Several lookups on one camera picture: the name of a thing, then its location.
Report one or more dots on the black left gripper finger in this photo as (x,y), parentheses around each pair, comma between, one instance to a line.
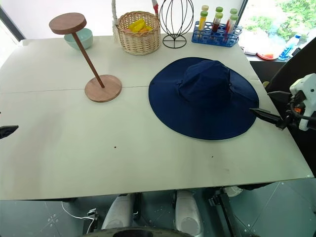
(7,130)

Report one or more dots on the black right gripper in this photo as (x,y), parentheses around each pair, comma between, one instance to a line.
(293,114)

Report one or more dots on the navy blue wide-brim hat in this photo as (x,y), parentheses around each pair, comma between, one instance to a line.
(205,108)

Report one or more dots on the brown wooden hat stand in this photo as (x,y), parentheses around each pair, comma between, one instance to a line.
(103,89)

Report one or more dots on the black curved chair back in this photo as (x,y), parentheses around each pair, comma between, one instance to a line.
(296,69)

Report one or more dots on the red plastic plate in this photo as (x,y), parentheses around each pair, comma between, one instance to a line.
(267,56)

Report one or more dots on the flat white box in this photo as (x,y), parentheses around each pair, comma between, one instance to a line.
(249,51)

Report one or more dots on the clear plastic water bottle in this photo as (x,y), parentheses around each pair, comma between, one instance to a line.
(288,49)

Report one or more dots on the bright-red-filled green-capped test tube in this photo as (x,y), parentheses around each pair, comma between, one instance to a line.
(230,26)

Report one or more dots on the blue plastic test tube rack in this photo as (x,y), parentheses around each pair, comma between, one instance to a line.
(209,39)

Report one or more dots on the dark-red-filled green-capped test tube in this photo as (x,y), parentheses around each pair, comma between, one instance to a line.
(216,24)

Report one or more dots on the short green-capped test tube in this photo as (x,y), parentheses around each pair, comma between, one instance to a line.
(219,9)
(233,11)

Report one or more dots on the yellow-filled green-capped test tube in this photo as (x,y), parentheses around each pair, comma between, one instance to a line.
(203,21)

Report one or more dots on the black metal table leg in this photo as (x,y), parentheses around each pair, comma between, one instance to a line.
(225,214)

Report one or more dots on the yellow-capped test tube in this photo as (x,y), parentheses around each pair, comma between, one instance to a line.
(205,7)

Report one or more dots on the pale green ceramic bowl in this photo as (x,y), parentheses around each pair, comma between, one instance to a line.
(86,39)

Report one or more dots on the grey rounded robot left leg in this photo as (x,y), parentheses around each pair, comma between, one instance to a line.
(117,212)

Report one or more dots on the grey rounded robot leg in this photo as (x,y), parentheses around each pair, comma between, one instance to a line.
(187,214)
(117,212)

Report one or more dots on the grey rounded robot right leg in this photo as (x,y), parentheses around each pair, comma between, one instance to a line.
(187,214)

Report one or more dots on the yellow plastic toy food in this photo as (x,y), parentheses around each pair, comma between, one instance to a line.
(138,25)

